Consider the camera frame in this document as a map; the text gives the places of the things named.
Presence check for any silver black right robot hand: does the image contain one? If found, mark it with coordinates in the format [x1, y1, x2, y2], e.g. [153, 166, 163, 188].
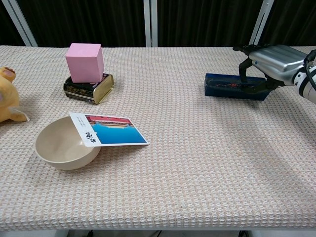
[233, 43, 307, 92]

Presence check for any blue folding glasses case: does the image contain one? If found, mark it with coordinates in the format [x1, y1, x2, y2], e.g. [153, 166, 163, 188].
[204, 73, 272, 101]

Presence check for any beige waffle tablecloth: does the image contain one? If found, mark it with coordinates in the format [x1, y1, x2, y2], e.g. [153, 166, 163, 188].
[0, 45, 316, 232]

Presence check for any blue red picture postcard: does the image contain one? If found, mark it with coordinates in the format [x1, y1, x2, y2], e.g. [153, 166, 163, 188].
[69, 112, 150, 148]

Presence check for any black gold tin can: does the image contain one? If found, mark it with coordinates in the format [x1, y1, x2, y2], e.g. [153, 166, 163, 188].
[63, 73, 115, 105]

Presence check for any pink foam cube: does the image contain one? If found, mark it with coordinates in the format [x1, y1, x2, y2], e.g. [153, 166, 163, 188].
[65, 42, 104, 84]

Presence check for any black curtain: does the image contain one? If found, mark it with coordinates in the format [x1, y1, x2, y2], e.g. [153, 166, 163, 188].
[0, 0, 316, 47]

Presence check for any beige bowl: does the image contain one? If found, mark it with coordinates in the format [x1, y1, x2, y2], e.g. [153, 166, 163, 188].
[35, 116, 101, 171]

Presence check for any yellow plush toy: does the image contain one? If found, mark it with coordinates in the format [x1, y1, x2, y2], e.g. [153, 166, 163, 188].
[0, 66, 30, 123]

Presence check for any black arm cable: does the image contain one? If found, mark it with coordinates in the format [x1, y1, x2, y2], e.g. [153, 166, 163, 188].
[303, 49, 316, 91]

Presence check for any grey metal frame post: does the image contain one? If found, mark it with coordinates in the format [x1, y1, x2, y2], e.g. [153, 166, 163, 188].
[247, 0, 275, 47]
[143, 0, 158, 47]
[0, 0, 39, 47]

